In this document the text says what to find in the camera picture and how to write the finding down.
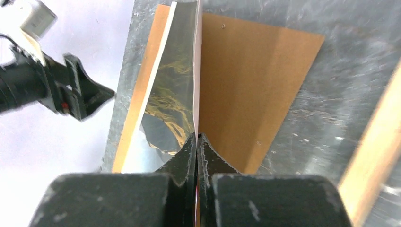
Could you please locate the glossy photo print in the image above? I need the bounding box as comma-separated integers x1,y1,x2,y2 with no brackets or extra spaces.
112,0,202,173

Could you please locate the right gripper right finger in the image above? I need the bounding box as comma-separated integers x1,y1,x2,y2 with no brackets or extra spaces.
197,134,351,227

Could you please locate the black wooden picture frame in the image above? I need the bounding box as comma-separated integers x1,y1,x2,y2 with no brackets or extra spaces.
338,65,401,227

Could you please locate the brown frame backing board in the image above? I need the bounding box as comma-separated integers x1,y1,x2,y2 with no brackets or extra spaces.
111,3,326,175

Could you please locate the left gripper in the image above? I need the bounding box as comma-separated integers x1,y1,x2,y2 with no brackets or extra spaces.
0,53,115,121

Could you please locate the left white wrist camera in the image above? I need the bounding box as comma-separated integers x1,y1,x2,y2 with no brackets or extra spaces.
0,0,57,66

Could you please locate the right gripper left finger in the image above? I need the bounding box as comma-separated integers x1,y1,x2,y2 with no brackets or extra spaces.
30,134,197,227

